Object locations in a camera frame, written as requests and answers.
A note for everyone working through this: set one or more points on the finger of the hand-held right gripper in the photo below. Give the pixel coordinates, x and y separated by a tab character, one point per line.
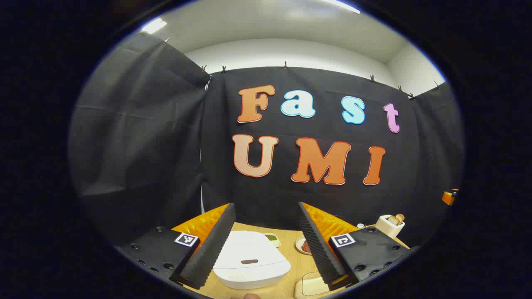
449	197

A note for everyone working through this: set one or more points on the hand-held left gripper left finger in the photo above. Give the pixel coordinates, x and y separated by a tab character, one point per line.
210	247

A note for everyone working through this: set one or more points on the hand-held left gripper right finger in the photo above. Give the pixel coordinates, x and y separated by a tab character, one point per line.
320	247

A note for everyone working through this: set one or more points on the white rice cooker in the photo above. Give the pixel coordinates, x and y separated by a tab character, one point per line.
249	249

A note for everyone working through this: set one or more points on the brown meat piece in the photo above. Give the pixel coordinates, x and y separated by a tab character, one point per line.
306	247

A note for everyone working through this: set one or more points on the round white plate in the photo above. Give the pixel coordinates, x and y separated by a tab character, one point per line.
300	245

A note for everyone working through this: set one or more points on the beige square container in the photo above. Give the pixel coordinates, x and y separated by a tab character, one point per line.
309	286

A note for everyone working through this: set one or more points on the white divided bean dish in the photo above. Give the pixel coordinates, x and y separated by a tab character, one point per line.
272	238

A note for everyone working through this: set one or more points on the toasted bread slice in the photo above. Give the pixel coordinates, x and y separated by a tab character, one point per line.
400	216
394	220

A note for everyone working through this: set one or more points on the white toaster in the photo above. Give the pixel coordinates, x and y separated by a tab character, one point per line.
386	226

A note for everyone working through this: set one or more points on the ceiling light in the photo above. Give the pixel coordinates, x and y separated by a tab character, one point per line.
153	25

